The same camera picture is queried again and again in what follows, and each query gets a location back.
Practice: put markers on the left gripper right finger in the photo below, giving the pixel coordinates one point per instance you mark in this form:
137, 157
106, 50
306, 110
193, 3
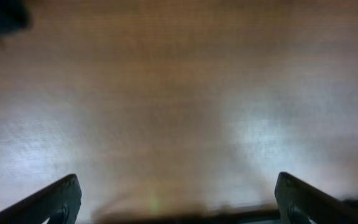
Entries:
299, 202

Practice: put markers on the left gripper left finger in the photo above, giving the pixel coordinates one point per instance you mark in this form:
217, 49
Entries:
58, 202

